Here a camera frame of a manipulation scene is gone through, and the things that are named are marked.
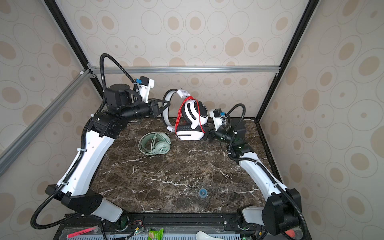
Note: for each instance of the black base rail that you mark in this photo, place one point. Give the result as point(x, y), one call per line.
point(137, 225)

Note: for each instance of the black vertical frame post left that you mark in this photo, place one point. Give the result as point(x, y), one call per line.
point(77, 49)

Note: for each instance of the black vertical frame post right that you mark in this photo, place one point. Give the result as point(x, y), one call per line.
point(302, 25)

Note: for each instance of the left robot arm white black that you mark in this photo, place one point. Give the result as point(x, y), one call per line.
point(120, 105)

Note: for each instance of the small blue tape roll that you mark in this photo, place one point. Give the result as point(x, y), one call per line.
point(203, 193)

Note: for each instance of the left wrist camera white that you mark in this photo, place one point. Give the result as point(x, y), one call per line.
point(142, 86)

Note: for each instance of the white black red headphones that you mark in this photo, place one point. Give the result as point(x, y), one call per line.
point(191, 119)

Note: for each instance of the horizontal aluminium rail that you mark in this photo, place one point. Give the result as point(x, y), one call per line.
point(203, 69)

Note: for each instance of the white spoon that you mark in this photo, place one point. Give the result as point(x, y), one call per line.
point(203, 236)

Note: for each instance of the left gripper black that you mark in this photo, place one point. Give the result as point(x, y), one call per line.
point(154, 109)

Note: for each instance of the black vertical frame post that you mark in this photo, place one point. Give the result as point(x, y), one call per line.
point(302, 25)
point(77, 49)

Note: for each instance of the mint green headphones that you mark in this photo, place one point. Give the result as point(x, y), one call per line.
point(154, 144)

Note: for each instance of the green snack packet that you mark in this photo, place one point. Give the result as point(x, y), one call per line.
point(155, 234)

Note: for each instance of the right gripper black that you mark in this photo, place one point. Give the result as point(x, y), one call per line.
point(213, 132)

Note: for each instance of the red round button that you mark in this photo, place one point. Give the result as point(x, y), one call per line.
point(290, 233)

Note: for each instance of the pink marker pen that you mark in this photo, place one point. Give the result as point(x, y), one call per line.
point(85, 231)

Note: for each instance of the diagonal aluminium rail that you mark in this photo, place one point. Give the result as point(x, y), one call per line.
point(25, 138)

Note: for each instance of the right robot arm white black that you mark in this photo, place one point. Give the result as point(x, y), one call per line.
point(283, 208)

